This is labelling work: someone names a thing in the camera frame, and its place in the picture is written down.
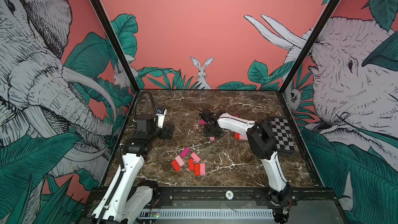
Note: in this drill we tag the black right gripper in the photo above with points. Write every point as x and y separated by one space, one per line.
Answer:
217 135

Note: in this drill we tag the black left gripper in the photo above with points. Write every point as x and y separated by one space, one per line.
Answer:
165 135

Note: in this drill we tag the red row block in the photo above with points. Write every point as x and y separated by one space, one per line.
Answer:
237 135
197 168

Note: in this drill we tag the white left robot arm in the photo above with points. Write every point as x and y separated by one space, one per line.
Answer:
116 207

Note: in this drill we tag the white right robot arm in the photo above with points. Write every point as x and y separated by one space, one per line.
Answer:
262 143

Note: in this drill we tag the red block far left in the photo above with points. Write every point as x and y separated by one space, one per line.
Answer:
175 165

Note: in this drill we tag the pink block left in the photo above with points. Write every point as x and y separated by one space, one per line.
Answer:
180 161

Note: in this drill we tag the pink block centre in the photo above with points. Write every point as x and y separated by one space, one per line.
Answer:
195 157

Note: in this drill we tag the red block centre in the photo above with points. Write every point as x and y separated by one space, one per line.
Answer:
191 164

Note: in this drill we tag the checkerboard calibration plate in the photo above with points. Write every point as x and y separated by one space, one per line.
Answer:
282 132

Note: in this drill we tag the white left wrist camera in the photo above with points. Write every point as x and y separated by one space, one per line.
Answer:
160 114

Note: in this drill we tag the black front frame rail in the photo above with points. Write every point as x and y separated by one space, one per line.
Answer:
167 196

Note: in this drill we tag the white slotted cable duct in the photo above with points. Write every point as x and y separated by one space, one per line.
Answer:
202 213

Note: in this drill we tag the black left corner frame post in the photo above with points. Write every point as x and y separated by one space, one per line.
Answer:
114 41

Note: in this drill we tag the black corner frame post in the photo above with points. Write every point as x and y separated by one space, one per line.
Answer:
326 14
114 41

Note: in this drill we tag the black right corner frame post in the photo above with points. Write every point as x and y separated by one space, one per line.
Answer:
326 14

